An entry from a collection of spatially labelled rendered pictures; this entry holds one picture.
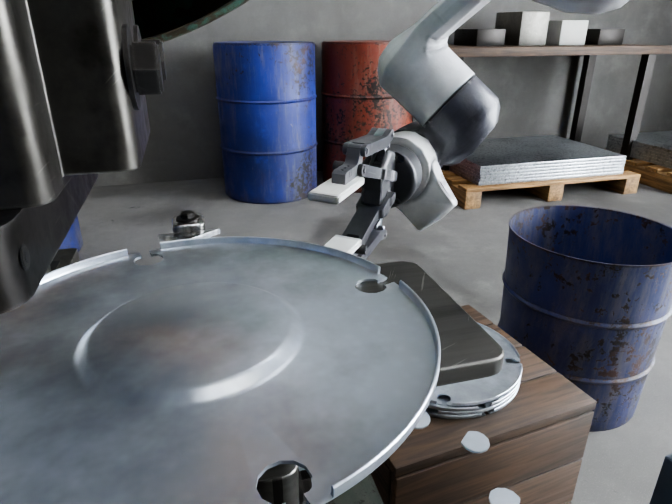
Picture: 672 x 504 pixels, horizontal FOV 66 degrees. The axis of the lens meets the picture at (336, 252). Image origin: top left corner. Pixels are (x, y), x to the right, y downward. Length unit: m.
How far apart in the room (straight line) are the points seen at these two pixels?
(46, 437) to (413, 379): 0.18
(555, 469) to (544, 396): 0.14
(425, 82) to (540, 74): 3.75
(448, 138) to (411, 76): 0.09
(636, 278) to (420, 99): 0.76
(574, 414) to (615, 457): 0.49
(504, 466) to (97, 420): 0.79
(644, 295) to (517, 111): 3.17
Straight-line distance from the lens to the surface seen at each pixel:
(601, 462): 1.47
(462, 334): 0.33
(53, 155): 0.23
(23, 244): 0.22
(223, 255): 0.43
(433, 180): 0.68
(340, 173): 0.49
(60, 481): 0.25
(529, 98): 4.43
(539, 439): 1.00
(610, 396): 1.49
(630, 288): 1.32
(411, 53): 0.72
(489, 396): 0.94
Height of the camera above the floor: 0.95
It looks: 23 degrees down
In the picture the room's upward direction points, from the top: straight up
